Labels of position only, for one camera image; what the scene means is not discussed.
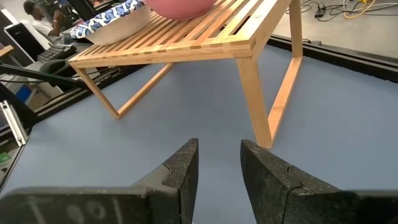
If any blue box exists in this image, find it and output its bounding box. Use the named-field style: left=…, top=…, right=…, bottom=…
left=14, top=84, right=32, bottom=103

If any black floor cable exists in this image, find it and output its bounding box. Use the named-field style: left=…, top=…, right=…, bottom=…
left=300, top=0, right=398, bottom=22

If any person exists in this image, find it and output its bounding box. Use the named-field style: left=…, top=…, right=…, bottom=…
left=23, top=1, right=65, bottom=37

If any wooden slatted shelf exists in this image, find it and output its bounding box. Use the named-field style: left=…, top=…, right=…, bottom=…
left=68, top=0, right=304, bottom=149

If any grey-green office chair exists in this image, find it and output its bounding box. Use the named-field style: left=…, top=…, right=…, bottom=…
left=39, top=58, right=68, bottom=75

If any pink plastic bowl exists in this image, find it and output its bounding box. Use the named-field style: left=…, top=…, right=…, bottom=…
left=145, top=0, right=218, bottom=21

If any black monitor white frame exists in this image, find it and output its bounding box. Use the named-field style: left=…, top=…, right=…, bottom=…
left=3, top=22, right=46, bottom=63

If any blue patterned paper bowl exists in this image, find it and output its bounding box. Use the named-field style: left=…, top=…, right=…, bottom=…
left=70, top=0, right=152, bottom=46

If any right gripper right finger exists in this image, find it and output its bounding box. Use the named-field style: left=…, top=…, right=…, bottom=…
left=239, top=139, right=398, bottom=224

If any silver aluminium extrusion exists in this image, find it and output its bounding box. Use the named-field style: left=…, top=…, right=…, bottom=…
left=0, top=100, right=29, bottom=147

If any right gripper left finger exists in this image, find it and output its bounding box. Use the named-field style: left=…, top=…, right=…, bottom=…
left=0, top=138, right=200, bottom=224

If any black keyboard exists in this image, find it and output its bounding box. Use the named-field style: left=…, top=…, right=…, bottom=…
left=36, top=44, right=78, bottom=63

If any yellow floor cable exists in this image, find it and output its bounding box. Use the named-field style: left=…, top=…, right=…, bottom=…
left=343, top=0, right=377, bottom=19

